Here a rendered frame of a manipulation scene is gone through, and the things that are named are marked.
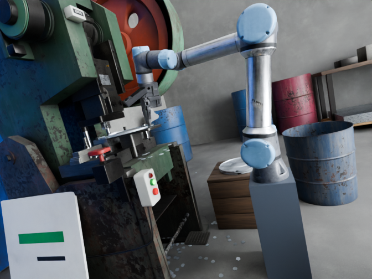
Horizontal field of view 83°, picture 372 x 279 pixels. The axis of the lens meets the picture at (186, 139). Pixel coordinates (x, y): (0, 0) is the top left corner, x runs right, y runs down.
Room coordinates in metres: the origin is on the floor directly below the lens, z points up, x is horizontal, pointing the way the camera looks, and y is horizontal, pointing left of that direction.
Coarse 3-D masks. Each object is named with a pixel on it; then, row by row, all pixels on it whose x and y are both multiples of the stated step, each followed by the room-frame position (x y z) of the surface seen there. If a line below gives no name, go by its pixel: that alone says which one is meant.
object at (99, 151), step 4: (100, 148) 0.78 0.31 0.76; (104, 148) 0.75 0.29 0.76; (108, 148) 0.77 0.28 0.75; (92, 152) 0.74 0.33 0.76; (96, 152) 0.74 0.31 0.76; (100, 152) 0.73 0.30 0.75; (104, 152) 0.74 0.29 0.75; (100, 156) 0.76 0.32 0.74; (100, 160) 0.76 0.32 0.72; (104, 160) 0.77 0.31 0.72
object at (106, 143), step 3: (114, 138) 1.13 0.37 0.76; (117, 138) 1.15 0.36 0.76; (93, 141) 1.11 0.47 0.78; (96, 141) 1.10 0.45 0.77; (99, 141) 1.09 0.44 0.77; (102, 141) 1.08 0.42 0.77; (105, 141) 1.08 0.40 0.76; (108, 141) 1.08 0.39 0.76; (111, 141) 1.10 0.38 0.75; (114, 141) 1.12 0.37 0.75; (117, 141) 1.14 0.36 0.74; (96, 144) 1.10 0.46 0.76; (102, 144) 1.09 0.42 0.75; (105, 144) 1.08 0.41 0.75; (108, 144) 1.08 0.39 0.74; (111, 144) 1.09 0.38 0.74
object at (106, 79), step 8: (96, 64) 1.10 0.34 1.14; (104, 64) 1.16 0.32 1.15; (104, 72) 1.14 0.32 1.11; (104, 80) 1.12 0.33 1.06; (112, 80) 1.19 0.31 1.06; (104, 88) 1.09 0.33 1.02; (112, 88) 1.17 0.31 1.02; (96, 96) 1.07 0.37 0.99; (104, 96) 1.07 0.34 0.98; (112, 96) 1.10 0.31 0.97; (88, 104) 1.09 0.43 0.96; (96, 104) 1.07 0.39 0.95; (104, 104) 1.08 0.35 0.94; (112, 104) 1.08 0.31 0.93; (120, 104) 1.14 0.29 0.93; (88, 112) 1.10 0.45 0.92; (96, 112) 1.08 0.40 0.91; (104, 112) 1.06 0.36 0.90; (112, 112) 1.11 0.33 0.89
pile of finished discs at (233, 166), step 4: (228, 160) 1.53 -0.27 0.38; (232, 160) 1.52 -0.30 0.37; (236, 160) 1.50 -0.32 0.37; (240, 160) 1.48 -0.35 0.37; (220, 164) 1.47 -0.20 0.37; (224, 164) 1.47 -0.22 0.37; (228, 164) 1.45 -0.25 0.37; (232, 164) 1.40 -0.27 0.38; (236, 164) 1.38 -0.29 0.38; (240, 164) 1.36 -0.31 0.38; (244, 164) 1.34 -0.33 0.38; (220, 168) 1.40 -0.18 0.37; (224, 168) 1.38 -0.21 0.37; (228, 168) 1.36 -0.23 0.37; (232, 168) 1.34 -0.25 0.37; (236, 168) 1.32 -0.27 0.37; (240, 168) 1.31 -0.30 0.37; (244, 168) 1.29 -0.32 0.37; (248, 168) 1.27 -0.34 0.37; (224, 172) 1.33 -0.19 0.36; (228, 172) 1.30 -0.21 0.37; (232, 172) 1.30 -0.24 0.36; (236, 172) 1.26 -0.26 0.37; (240, 172) 1.26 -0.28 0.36; (244, 172) 1.25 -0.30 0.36; (248, 172) 1.25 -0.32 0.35
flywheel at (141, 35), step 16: (96, 0) 1.49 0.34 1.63; (112, 0) 1.49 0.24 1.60; (128, 0) 1.45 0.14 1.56; (144, 0) 1.37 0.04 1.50; (128, 16) 1.48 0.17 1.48; (144, 16) 1.42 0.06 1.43; (160, 16) 1.34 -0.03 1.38; (128, 32) 1.47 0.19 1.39; (144, 32) 1.43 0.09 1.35; (160, 32) 1.35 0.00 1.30; (128, 48) 1.46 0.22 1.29; (160, 48) 1.36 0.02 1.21; (160, 80) 1.43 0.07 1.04
